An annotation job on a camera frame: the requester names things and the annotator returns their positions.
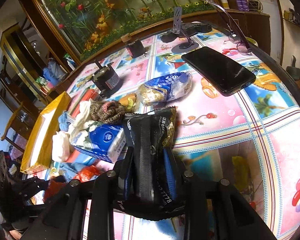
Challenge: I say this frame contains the blue tissue pack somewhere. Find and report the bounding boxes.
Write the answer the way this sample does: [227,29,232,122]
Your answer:
[70,124,126,163]

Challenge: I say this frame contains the red plastic bag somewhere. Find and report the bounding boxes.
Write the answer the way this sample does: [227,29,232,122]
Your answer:
[73,165,101,183]

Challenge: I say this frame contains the black snack packet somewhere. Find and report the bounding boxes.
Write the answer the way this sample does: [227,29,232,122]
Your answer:
[114,107,185,221]

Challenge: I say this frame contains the blue knitted cloth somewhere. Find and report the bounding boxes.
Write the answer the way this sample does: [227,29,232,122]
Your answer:
[58,111,71,132]

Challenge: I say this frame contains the brown knitted sock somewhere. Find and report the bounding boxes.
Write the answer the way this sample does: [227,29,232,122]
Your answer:
[90,100,126,124]

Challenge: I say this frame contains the white cloth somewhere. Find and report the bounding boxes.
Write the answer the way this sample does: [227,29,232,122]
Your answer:
[68,100,92,132]

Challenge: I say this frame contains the blue white rice bag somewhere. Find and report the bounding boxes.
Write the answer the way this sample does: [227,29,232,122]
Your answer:
[136,72,192,106]

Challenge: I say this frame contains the colourful patterned tablecloth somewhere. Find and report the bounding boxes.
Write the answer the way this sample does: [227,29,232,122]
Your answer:
[24,27,300,240]

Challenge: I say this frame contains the yellow cardboard box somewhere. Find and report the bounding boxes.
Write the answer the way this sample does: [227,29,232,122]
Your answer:
[20,92,71,174]

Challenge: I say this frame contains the large black gear motor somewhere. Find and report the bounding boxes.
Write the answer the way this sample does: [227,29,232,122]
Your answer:
[90,61,123,98]

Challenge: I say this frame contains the black smartphone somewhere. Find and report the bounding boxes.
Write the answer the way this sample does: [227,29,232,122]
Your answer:
[181,47,256,96]

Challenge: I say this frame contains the wooden chair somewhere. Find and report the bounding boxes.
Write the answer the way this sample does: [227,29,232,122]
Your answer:
[0,102,29,153]

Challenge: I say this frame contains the purple phone stand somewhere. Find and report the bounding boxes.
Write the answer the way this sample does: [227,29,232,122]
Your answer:
[171,6,200,54]

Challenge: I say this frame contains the eyeglasses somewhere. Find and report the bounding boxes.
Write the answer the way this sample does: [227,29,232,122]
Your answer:
[201,0,252,54]

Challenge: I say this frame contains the purple bottles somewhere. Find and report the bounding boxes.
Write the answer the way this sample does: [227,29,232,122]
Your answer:
[236,0,249,11]

